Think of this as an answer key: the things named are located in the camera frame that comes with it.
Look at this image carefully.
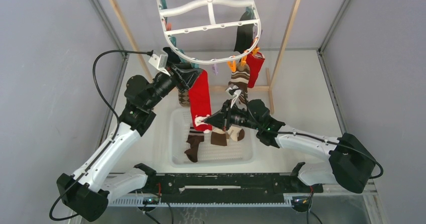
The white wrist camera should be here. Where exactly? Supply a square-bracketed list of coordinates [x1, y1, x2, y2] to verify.
[226, 84, 242, 108]
[148, 50, 170, 76]

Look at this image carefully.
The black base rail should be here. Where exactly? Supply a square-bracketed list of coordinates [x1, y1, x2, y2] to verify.
[135, 173, 323, 201]

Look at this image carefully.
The red sock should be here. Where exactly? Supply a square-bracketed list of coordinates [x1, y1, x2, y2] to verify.
[246, 52, 265, 88]
[189, 70, 212, 133]

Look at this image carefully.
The white oval clip hanger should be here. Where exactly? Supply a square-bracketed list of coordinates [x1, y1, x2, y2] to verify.
[156, 0, 262, 71]

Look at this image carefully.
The argyle brown sock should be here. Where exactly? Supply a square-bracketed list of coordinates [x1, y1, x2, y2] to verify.
[178, 90, 190, 107]

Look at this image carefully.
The black sock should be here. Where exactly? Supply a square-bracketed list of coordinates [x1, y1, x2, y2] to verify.
[234, 24, 254, 54]

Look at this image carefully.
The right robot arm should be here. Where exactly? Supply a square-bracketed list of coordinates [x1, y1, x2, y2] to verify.
[195, 99, 384, 194]

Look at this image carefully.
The santa pattern dark sock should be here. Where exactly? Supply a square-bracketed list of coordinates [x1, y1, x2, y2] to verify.
[162, 47, 181, 64]

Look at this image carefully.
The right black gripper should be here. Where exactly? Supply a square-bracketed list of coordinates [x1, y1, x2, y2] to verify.
[204, 99, 260, 132]

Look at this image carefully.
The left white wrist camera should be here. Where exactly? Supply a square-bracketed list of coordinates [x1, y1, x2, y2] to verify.
[148, 50, 170, 76]

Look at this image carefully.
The brown white wavy sock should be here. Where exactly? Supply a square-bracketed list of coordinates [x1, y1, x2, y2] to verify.
[228, 63, 250, 104]

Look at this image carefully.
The white plastic laundry basket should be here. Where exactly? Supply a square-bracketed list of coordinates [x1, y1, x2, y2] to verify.
[168, 108, 256, 168]

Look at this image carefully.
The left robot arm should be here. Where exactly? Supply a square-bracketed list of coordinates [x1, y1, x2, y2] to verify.
[56, 64, 203, 222]

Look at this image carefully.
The white cable duct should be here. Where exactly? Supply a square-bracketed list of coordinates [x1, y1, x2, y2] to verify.
[108, 195, 294, 207]

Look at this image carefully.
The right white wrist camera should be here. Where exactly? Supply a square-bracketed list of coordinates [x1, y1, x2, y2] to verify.
[226, 84, 242, 108]

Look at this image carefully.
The brown cream striped sock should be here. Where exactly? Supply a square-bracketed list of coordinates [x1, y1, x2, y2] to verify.
[210, 127, 245, 146]

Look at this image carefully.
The wooden drying rack frame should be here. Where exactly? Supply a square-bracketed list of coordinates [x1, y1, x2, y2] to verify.
[100, 0, 307, 116]

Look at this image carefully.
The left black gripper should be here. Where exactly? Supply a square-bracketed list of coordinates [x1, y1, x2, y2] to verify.
[145, 61, 202, 109]

